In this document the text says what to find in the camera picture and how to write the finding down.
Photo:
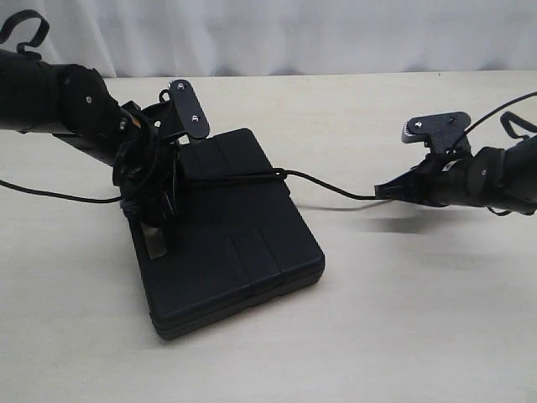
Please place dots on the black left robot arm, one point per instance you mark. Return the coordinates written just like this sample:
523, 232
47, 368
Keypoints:
72, 103

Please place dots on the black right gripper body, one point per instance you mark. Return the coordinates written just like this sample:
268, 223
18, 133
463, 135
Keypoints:
415, 185

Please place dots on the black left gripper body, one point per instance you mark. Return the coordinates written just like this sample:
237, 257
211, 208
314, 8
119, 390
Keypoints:
145, 167

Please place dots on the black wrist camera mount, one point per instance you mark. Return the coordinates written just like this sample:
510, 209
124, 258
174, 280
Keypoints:
189, 114
439, 133

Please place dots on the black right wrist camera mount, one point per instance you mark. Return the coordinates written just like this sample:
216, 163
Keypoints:
439, 133

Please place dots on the black plastic case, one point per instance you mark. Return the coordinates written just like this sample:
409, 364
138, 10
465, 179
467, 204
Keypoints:
229, 249

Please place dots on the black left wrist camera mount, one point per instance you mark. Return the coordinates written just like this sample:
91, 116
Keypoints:
189, 114

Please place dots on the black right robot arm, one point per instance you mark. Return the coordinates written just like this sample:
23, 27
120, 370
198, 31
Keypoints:
503, 179

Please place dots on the white backdrop curtain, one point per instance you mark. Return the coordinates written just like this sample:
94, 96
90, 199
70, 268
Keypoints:
264, 38

